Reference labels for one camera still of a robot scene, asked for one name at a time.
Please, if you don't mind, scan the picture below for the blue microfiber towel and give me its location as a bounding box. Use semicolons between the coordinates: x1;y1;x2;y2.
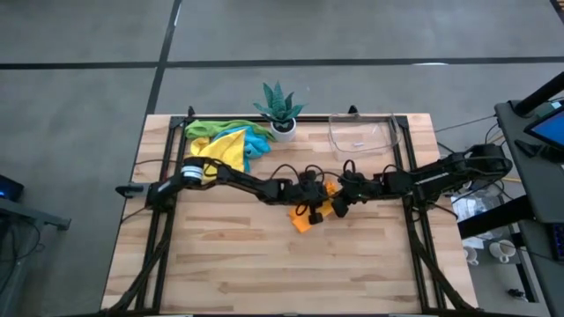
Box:
211;125;272;173

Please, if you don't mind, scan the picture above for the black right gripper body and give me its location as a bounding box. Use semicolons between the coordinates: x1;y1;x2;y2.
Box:
339;171;384;206

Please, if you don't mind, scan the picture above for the black metal table frame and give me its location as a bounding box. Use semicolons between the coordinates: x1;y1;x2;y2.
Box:
105;105;475;316

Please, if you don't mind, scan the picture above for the white mug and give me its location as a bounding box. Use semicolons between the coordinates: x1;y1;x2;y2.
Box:
462;245;480;267
488;240;516;264

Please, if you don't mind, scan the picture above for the black workstation stand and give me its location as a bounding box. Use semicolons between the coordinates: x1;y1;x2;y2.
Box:
493;72;564;317

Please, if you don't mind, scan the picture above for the black device with blue light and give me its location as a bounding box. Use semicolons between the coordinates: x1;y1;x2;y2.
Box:
0;173;26;203

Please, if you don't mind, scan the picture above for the white round plant pot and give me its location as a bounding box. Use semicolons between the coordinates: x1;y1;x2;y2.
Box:
270;117;298;143

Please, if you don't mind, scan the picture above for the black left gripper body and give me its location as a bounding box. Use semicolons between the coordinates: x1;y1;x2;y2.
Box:
284;170;330;212

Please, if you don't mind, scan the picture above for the yellow microfiber towel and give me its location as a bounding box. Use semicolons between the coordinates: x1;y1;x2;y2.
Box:
189;128;248;186

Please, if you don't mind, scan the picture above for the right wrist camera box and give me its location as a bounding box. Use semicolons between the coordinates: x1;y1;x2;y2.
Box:
330;196;352;219

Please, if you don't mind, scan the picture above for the orange microfiber towel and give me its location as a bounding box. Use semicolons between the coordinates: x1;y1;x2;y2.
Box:
288;180;340;234

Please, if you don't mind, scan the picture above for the green microfiber towel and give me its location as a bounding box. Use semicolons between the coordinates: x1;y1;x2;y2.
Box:
183;118;278;143

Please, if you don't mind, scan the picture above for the grey side table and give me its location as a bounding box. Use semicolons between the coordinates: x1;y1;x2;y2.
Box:
0;197;71;317

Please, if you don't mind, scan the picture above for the green succulent plant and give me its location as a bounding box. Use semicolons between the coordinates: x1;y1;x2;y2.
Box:
253;80;308;127

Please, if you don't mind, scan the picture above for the blue screen monitor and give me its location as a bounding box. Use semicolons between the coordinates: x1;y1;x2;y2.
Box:
523;109;564;149

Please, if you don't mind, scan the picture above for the clear plastic basket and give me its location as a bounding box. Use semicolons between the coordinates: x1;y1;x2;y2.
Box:
328;112;402;162

